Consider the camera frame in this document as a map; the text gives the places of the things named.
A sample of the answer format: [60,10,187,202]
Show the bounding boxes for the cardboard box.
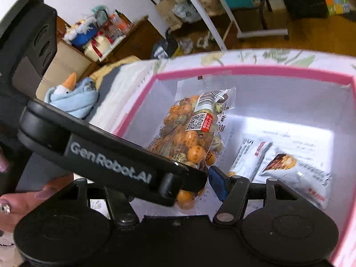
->
[36,40,92,101]

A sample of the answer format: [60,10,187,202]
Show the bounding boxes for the floral bedsheet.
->
[0,49,356,267]

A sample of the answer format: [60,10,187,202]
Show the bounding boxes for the yellow cloth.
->
[89,56,141,82]

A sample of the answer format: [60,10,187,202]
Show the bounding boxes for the person's left hand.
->
[0,150,74,233]

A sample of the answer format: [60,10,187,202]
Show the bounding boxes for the white wire rack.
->
[97,12,132,62]

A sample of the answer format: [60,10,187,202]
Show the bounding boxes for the blue and white plush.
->
[63,17,98,48]

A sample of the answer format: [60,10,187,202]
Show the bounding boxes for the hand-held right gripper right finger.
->
[208,166,299,225]

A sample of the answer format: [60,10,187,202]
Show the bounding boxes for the narrow white snack packet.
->
[228,138,273,181]

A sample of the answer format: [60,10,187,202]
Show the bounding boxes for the white metal rack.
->
[182,0,290,51]

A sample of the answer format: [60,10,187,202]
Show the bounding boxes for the blue plush toy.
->
[44,72,100,120]

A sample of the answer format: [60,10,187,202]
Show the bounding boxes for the clear bag of orange snacks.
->
[146,79,237,210]

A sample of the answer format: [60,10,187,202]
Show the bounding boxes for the cream jar with red ribbon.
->
[83,35,114,62]

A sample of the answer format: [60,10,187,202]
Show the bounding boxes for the white snack packet with picture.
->
[256,145,333,210]

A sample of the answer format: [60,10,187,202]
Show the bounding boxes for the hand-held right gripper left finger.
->
[65,178,140,227]

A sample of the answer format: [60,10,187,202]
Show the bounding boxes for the pink storage box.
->
[111,65,356,267]

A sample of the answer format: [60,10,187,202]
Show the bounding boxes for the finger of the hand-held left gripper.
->
[65,132,208,207]

